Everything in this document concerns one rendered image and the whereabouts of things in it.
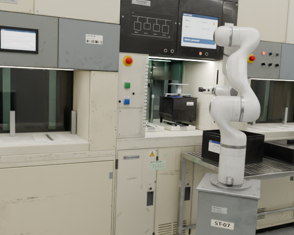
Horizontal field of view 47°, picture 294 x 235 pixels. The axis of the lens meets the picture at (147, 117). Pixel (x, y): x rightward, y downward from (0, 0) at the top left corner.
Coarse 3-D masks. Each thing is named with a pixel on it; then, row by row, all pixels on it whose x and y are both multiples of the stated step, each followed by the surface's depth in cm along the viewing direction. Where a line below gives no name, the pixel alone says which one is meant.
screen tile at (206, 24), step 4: (204, 24) 227; (208, 24) 228; (212, 28) 230; (204, 32) 227; (208, 32) 229; (212, 32) 230; (200, 36) 226; (204, 36) 228; (208, 36) 229; (212, 36) 231
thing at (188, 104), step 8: (176, 88) 258; (160, 96) 261; (184, 96) 270; (160, 104) 263; (168, 104) 252; (176, 104) 248; (184, 104) 251; (192, 104) 254; (160, 112) 263; (168, 112) 252; (176, 112) 249; (184, 112) 252; (192, 112) 255; (160, 120) 266; (168, 120) 259; (176, 120) 250; (184, 120) 253; (192, 120) 256
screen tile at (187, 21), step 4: (184, 20) 220; (188, 20) 221; (192, 20) 222; (184, 24) 220; (188, 24) 221; (192, 24) 222; (196, 24) 224; (184, 28) 220; (188, 28) 222; (196, 28) 224; (184, 32) 221; (188, 32) 222; (192, 32) 223; (196, 32) 225
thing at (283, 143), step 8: (264, 144) 224; (272, 144) 219; (280, 144) 219; (288, 144) 219; (264, 152) 224; (272, 152) 219; (280, 152) 213; (288, 152) 207; (280, 160) 213; (288, 160) 208
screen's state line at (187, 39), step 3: (183, 39) 221; (186, 39) 222; (189, 39) 223; (192, 39) 224; (195, 39) 225; (198, 39) 226; (201, 39) 227; (204, 39) 228; (207, 39) 229; (192, 42) 224; (195, 42) 225; (198, 42) 226; (201, 42) 227; (204, 42) 228; (207, 42) 229; (210, 42) 231; (213, 42) 232
